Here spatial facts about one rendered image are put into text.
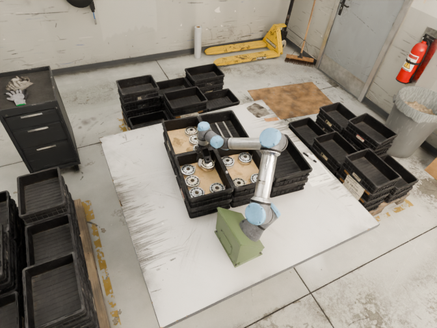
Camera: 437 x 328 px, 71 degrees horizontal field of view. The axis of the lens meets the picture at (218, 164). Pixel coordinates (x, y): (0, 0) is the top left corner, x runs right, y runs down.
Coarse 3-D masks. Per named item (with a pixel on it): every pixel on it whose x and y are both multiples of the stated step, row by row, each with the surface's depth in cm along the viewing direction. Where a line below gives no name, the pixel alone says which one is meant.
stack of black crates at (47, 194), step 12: (24, 180) 237; (36, 180) 242; (48, 180) 246; (60, 180) 234; (24, 192) 236; (36, 192) 237; (48, 192) 238; (60, 192) 239; (24, 204) 226; (36, 204) 229; (48, 204) 230; (60, 204) 219; (72, 204) 258; (24, 216) 211; (36, 216) 217; (48, 216) 222; (72, 216) 237
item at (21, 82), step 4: (16, 76) 273; (24, 76) 277; (12, 80) 268; (16, 80) 270; (20, 80) 271; (24, 80) 271; (28, 80) 274; (8, 84) 266; (12, 84) 268; (16, 84) 266; (20, 84) 267; (24, 84) 269; (28, 84) 270; (32, 84) 271; (8, 88) 264; (12, 88) 263; (16, 88) 262; (20, 88) 264; (24, 88) 266
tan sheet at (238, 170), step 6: (234, 156) 231; (234, 162) 227; (252, 162) 228; (234, 168) 223; (240, 168) 223; (246, 168) 224; (252, 168) 224; (234, 174) 218; (240, 174) 219; (246, 174) 219; (246, 180) 215
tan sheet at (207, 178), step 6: (198, 168) 220; (198, 174) 216; (204, 174) 216; (210, 174) 217; (216, 174) 217; (204, 180) 213; (210, 180) 213; (216, 180) 213; (204, 186) 209; (204, 192) 205
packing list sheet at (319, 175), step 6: (306, 156) 255; (312, 156) 256; (312, 162) 251; (318, 162) 251; (318, 168) 247; (312, 174) 241; (318, 174) 242; (324, 174) 242; (312, 180) 237; (318, 180) 237; (324, 180) 238; (330, 180) 238; (312, 186) 233
